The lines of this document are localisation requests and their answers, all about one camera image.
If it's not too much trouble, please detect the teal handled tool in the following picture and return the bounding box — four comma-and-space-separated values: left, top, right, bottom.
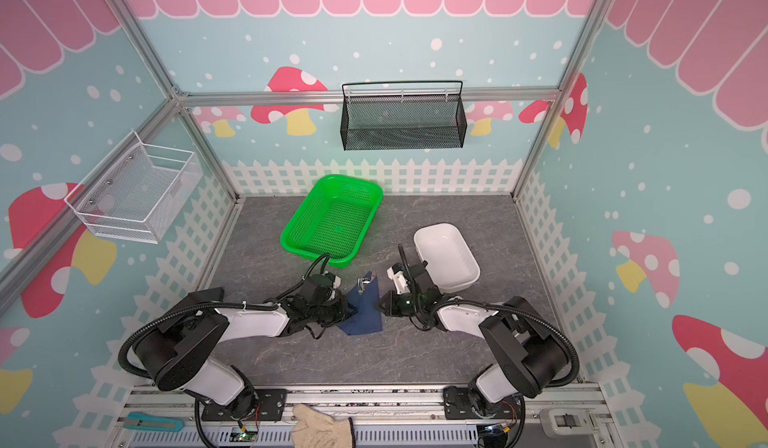
122, 412, 184, 433

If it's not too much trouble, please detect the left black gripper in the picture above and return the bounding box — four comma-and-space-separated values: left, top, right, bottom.
308, 295, 359, 328

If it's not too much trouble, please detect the beige work glove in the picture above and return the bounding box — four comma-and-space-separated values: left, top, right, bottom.
292, 404, 356, 448

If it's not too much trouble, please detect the dark blue paper napkin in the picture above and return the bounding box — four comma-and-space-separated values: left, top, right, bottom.
338, 279, 383, 336

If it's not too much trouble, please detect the black mesh wall basket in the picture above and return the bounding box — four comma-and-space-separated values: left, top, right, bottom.
340, 80, 468, 151

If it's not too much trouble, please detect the grey latch plate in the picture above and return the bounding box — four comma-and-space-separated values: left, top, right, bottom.
539, 408, 596, 439

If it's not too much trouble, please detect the green plastic basket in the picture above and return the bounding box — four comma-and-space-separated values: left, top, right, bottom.
280, 175, 384, 268

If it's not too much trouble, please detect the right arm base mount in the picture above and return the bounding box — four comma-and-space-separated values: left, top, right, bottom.
442, 386, 524, 420

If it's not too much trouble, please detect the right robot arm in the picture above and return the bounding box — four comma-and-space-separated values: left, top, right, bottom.
376, 262, 580, 419

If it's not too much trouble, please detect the white plastic tub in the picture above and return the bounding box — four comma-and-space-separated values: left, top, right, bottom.
413, 223, 481, 293

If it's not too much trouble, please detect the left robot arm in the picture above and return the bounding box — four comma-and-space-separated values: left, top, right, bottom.
118, 272, 357, 418

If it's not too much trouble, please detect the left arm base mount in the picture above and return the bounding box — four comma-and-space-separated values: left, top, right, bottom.
201, 388, 288, 422

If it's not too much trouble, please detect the white wire wall basket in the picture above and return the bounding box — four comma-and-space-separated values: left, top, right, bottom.
64, 132, 203, 244

